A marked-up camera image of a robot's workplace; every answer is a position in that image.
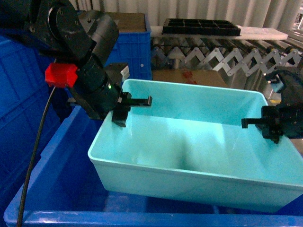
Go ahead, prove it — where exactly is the black compartment tray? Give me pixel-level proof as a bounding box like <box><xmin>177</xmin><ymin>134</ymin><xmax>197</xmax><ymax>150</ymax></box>
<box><xmin>162</xmin><ymin>18</ymin><xmax>241</xmax><ymax>36</ymax></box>

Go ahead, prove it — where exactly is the brown cardboard box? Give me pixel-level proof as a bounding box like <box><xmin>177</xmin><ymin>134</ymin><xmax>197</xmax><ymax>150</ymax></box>
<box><xmin>152</xmin><ymin>69</ymin><xmax>228</xmax><ymax>88</ymax></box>

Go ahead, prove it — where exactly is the red camera mount left wrist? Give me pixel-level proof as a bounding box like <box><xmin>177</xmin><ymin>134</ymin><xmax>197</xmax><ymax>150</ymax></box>
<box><xmin>45</xmin><ymin>62</ymin><xmax>78</xmax><ymax>88</ymax></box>

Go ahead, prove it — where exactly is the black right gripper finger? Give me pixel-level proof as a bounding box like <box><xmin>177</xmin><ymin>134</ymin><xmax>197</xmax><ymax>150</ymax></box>
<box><xmin>241</xmin><ymin>118</ymin><xmax>263</xmax><ymax>129</ymax></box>

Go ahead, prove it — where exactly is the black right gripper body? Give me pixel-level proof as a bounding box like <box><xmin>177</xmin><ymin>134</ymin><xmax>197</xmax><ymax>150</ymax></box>
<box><xmin>260</xmin><ymin>68</ymin><xmax>303</xmax><ymax>143</ymax></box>

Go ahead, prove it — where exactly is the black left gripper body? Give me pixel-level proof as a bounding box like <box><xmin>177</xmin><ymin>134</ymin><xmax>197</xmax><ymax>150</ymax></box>
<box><xmin>70</xmin><ymin>62</ymin><xmax>131</xmax><ymax>120</ymax></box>

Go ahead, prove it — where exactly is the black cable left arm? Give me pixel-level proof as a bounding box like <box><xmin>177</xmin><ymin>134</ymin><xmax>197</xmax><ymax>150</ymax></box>
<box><xmin>16</xmin><ymin>86</ymin><xmax>57</xmax><ymax>227</ymax></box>

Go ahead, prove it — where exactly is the blue crate far left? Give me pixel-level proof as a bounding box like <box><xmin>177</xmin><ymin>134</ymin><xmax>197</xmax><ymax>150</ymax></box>
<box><xmin>0</xmin><ymin>28</ymin><xmax>71</xmax><ymax>209</ymax></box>

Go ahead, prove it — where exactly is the large blue crate foreground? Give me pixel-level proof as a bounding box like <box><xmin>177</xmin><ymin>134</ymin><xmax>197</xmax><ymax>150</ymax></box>
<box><xmin>3</xmin><ymin>105</ymin><xmax>303</xmax><ymax>227</ymax></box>

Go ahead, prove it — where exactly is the white foam board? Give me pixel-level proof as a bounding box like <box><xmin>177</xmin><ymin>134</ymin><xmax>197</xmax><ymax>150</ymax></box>
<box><xmin>150</xmin><ymin>25</ymin><xmax>289</xmax><ymax>40</ymax></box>

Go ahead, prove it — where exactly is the expandable roller conveyor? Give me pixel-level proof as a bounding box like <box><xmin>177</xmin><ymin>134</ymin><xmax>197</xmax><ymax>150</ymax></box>
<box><xmin>151</xmin><ymin>37</ymin><xmax>303</xmax><ymax>77</ymax></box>

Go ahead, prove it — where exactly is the blue crate with cardboard lid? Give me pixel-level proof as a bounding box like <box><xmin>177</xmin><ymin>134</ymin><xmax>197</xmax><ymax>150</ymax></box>
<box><xmin>106</xmin><ymin>12</ymin><xmax>152</xmax><ymax>80</ymax></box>

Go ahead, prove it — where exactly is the teal plastic bin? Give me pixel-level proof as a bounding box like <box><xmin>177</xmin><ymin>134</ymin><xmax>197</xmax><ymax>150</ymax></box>
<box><xmin>88</xmin><ymin>79</ymin><xmax>303</xmax><ymax>212</ymax></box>

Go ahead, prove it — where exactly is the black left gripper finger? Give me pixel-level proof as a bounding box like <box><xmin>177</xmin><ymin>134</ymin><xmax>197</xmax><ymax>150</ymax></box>
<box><xmin>112</xmin><ymin>106</ymin><xmax>130</xmax><ymax>127</ymax></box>

